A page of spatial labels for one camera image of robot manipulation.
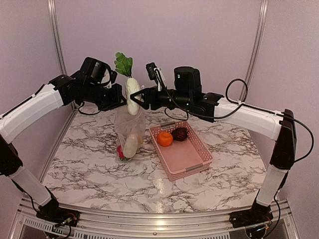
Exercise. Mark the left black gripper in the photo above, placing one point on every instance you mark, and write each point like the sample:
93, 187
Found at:
117, 97

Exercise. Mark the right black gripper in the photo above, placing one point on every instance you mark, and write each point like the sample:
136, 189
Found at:
154, 105

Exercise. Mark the clear zip top bag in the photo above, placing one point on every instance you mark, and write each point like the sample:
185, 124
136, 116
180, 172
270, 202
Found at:
130, 131

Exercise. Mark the white knitted vegetable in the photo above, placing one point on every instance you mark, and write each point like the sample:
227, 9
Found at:
124, 67
131, 145

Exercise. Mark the orange knitted fruit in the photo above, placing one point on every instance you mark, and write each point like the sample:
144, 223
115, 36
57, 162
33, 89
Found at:
165, 139

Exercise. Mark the red knitted apple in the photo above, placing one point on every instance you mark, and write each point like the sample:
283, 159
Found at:
120, 153

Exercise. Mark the dark red knitted beet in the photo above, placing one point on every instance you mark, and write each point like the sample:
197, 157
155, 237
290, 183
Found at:
179, 134

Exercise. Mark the pink plastic basket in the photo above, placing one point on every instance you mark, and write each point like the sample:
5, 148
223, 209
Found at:
181, 158

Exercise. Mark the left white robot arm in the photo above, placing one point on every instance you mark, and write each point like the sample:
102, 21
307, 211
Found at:
57, 93

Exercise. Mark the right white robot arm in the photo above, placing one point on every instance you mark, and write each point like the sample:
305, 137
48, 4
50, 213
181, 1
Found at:
277, 126

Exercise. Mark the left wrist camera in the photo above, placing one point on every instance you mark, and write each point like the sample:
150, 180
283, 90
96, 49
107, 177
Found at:
112, 79

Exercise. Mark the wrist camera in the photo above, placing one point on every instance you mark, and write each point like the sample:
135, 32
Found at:
150, 67
112, 79

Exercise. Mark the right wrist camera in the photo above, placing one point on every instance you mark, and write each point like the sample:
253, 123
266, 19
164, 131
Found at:
150, 67

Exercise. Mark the left aluminium frame post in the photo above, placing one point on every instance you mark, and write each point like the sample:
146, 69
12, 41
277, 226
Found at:
56, 35

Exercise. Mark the aluminium frame post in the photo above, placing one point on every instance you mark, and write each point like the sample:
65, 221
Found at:
56, 35
261, 23

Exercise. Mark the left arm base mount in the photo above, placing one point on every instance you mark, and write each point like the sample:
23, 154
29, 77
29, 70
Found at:
54, 213

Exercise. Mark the aluminium front rail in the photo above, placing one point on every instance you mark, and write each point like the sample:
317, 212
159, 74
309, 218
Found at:
104, 224

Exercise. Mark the right aluminium frame post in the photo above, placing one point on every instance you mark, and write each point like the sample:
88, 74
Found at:
261, 23

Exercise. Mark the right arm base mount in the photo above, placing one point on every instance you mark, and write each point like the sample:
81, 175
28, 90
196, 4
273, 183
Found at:
255, 215

